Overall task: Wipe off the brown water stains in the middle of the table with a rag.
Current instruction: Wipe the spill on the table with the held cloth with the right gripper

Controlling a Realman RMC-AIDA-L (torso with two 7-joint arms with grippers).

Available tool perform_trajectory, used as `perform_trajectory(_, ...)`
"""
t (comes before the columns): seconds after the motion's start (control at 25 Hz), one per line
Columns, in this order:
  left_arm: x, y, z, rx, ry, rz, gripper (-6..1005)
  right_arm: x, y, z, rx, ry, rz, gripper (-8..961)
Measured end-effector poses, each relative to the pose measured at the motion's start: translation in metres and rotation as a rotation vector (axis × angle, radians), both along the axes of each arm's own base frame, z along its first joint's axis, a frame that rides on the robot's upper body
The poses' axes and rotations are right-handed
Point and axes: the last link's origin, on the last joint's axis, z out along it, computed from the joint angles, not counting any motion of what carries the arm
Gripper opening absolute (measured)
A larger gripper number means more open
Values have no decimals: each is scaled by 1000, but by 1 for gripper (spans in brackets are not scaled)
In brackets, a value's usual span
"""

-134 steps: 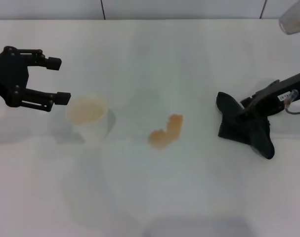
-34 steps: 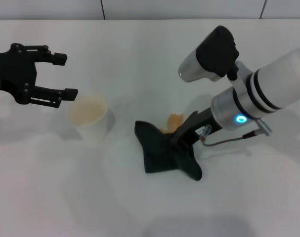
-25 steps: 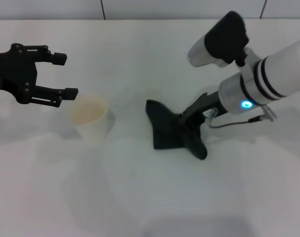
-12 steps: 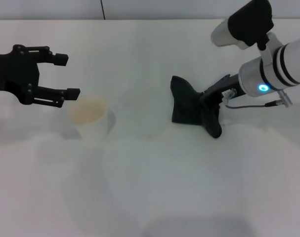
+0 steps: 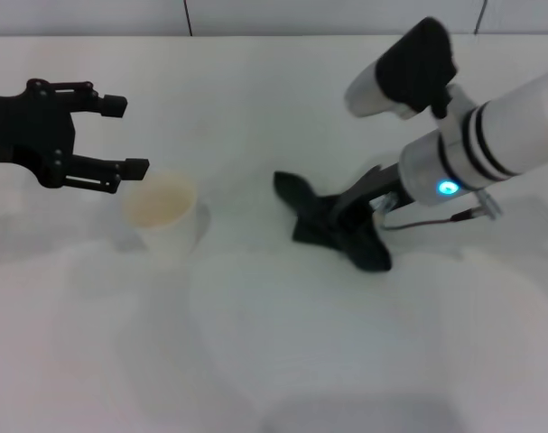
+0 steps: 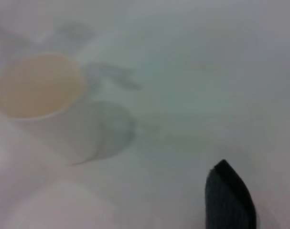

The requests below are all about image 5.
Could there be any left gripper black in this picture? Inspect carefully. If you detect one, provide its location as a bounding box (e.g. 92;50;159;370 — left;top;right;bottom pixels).
0;78;150;196

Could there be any white paper cup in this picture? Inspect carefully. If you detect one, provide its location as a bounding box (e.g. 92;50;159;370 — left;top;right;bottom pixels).
120;172;212;257

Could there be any right wrist camera housing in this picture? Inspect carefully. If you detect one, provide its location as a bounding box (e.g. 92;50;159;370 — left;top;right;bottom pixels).
343;17;460;121

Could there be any dark blue rag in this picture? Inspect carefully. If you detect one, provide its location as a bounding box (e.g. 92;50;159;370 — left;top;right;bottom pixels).
273;170;395;274

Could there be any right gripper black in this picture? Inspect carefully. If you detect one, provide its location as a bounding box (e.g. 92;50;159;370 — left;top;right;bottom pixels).
330;161;413;227

